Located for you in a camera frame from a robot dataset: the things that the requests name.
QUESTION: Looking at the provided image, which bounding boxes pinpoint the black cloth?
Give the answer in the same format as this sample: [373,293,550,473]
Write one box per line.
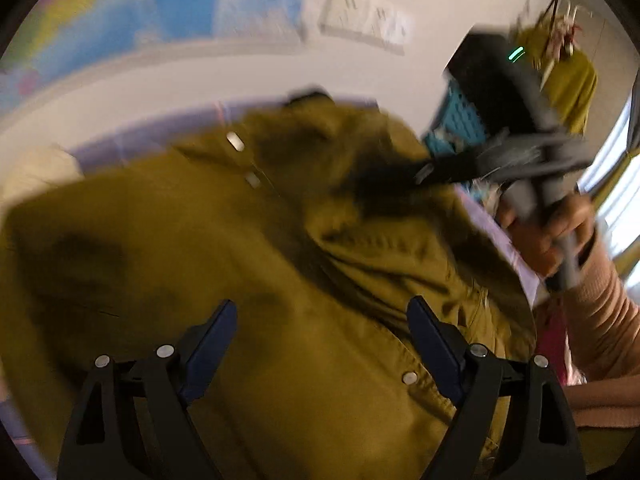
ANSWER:
[282,89,333,109]

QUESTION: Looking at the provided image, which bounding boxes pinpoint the white and red hangers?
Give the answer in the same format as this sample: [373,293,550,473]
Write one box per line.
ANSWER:
[515,0,587,76]

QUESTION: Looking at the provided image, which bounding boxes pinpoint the magenta cloth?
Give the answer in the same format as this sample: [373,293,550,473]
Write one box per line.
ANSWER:
[532,300,576,386]

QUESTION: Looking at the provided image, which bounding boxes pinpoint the blue world map poster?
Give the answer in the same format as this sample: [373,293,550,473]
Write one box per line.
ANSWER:
[0,0,321,106]

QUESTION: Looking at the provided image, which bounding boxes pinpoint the person's right hand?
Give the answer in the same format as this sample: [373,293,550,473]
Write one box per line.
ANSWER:
[495,192,598,278]

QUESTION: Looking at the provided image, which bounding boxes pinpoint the white wall socket panel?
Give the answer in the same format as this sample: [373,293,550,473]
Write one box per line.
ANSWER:
[317,0,413,53]

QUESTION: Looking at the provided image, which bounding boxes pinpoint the hanging olive green garment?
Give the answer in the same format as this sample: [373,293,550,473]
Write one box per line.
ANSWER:
[520,25,598,136]

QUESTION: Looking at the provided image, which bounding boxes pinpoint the purple checked bed sheet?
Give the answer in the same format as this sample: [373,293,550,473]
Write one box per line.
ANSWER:
[0,92,547,480]

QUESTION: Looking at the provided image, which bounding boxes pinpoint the bright window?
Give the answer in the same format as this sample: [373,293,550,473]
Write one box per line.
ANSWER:
[580,67,640,281]

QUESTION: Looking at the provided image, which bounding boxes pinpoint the olive green button shirt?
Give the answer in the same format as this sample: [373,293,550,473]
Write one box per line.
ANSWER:
[0,95,538,480]

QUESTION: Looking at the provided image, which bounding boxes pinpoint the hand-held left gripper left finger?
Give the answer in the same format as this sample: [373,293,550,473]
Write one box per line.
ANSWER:
[57,299,238,480]

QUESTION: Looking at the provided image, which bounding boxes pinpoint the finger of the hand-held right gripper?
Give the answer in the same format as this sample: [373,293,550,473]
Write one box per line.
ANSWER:
[414,152,496,187]

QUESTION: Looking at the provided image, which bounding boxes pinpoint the person's pink sweater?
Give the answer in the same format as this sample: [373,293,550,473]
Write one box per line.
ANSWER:
[569,382,640,428]

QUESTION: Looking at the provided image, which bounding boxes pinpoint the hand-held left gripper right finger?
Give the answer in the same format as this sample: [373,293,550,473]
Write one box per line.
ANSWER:
[406,296,586,480]

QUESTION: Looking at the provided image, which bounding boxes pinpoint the cream pillow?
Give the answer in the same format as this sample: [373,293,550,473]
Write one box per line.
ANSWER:
[0,144,83,206]

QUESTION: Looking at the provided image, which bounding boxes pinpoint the blue perforated plastic basket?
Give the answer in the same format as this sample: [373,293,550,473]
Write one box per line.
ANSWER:
[425,79,488,157]

